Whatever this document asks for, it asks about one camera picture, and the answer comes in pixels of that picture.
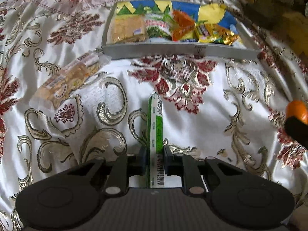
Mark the green white snack stick packet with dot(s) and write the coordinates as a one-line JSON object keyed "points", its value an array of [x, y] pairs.
{"points": [[155, 142]]}

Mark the clear rice cracker packet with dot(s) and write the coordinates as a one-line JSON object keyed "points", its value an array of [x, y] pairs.
{"points": [[127, 29]]}

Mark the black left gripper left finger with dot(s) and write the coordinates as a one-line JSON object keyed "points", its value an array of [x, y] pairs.
{"points": [[121, 170]]}

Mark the clear mixed grain bar packet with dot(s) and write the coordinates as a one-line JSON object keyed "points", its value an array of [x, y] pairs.
{"points": [[59, 86]]}

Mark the floral satin bed cover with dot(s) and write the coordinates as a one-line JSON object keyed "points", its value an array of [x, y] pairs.
{"points": [[230, 108]]}

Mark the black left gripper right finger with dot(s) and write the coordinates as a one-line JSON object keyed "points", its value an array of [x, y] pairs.
{"points": [[186, 168]]}

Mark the gold foil snack packet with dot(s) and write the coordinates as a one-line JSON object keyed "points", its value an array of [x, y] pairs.
{"points": [[228, 37]]}

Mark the silver tray with dinosaur drawing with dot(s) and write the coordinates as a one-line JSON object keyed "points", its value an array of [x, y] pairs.
{"points": [[208, 14]]}

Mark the orange spicy tofu packet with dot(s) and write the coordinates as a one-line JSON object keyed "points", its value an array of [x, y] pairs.
{"points": [[183, 24]]}

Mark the white spicy kelp snack pouch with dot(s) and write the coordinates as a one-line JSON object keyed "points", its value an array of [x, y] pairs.
{"points": [[158, 27]]}

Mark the yellow vegetarian snack packet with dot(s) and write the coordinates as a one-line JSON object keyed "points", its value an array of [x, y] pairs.
{"points": [[203, 34]]}

